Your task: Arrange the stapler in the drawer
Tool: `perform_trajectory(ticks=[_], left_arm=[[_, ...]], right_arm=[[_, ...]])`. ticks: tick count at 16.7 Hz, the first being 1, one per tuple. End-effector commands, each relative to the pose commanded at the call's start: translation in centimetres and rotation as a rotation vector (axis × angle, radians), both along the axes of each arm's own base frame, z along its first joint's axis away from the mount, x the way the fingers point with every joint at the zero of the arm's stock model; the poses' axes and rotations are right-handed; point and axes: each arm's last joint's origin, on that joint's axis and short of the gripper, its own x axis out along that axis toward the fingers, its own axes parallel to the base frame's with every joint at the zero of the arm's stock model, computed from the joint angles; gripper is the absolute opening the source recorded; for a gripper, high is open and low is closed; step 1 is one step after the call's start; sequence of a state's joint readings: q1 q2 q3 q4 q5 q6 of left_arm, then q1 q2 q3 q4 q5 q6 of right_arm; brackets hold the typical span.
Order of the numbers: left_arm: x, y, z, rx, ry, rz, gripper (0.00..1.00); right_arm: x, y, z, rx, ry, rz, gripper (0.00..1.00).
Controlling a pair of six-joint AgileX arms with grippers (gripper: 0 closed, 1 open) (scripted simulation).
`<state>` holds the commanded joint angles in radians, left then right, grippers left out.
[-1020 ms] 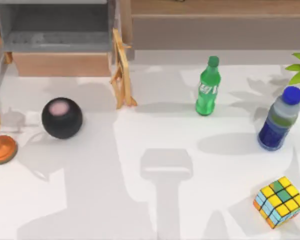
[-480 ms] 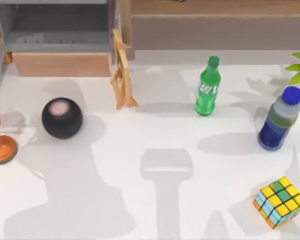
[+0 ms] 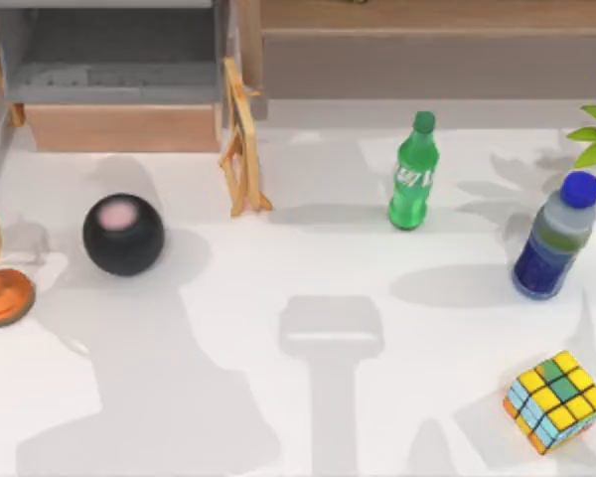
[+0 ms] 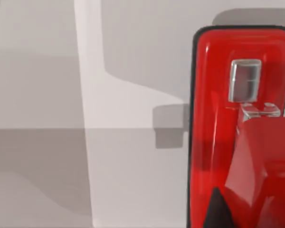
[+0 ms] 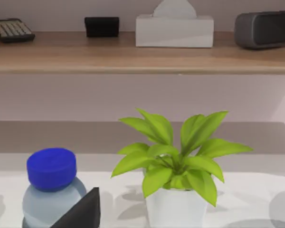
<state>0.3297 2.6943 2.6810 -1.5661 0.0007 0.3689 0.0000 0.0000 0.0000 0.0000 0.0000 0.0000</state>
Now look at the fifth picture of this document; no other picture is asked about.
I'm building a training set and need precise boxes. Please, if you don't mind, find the small black box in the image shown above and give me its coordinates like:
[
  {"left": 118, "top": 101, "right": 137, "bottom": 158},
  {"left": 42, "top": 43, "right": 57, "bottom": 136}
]
[{"left": 84, "top": 16, "right": 120, "bottom": 38}]

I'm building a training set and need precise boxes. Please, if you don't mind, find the dark grey speaker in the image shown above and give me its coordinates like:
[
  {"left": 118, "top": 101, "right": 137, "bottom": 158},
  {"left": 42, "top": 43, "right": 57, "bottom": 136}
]
[{"left": 233, "top": 10, "right": 285, "bottom": 50}]

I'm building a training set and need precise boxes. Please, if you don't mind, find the wooden shelf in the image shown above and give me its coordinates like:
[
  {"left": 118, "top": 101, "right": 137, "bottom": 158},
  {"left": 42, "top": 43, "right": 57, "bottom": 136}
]
[{"left": 0, "top": 30, "right": 285, "bottom": 75}]

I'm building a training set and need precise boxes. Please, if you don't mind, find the blue capped clear bottle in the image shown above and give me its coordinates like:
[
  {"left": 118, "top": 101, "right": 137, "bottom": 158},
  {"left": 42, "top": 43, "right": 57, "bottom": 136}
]
[{"left": 21, "top": 147, "right": 88, "bottom": 228}]

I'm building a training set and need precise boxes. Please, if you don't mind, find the black calculator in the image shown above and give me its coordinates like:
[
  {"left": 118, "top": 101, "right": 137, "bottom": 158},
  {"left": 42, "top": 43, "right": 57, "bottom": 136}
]
[{"left": 0, "top": 18, "right": 36, "bottom": 44}]

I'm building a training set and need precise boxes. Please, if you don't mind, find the green plant in white pot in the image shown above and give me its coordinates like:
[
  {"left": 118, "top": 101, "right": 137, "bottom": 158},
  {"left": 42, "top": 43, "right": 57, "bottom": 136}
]
[{"left": 111, "top": 108, "right": 254, "bottom": 228}]

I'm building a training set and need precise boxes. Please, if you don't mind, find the white tissue box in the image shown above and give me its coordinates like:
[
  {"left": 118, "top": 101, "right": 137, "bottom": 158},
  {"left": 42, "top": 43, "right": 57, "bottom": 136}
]
[{"left": 135, "top": 0, "right": 215, "bottom": 48}]

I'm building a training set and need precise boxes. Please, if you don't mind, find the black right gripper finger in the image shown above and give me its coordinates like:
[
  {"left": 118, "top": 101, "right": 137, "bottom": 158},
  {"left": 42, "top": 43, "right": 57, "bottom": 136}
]
[{"left": 49, "top": 187, "right": 101, "bottom": 228}]

